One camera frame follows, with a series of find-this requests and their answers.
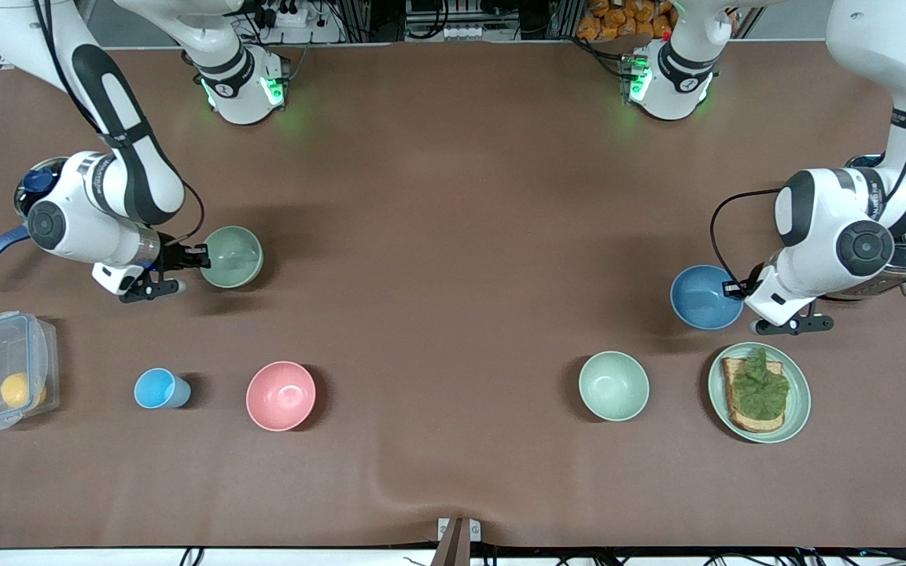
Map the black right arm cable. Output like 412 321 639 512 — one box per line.
158 181 207 246

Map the yellow lemon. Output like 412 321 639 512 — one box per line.
0 372 48 410

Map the small metal table bracket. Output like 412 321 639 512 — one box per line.
437 517 482 543

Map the light blue cup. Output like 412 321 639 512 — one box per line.
134 368 192 410

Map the orange snack bag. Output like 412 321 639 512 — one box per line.
576 0 676 42

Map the brown wooden bar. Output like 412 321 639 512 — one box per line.
429 519 463 566

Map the bread slice with crust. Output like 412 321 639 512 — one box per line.
721 358 786 434

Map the blue bowl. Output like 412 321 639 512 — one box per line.
670 265 746 331

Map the pale green plate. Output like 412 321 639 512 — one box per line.
708 342 812 444

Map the pink bowl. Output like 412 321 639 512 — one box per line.
246 361 317 432

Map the pale green bowl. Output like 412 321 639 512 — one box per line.
578 351 650 422
200 226 264 289

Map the white power strip with plugs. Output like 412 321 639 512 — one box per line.
252 0 314 29

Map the green lettuce leaf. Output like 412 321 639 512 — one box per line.
731 347 790 421

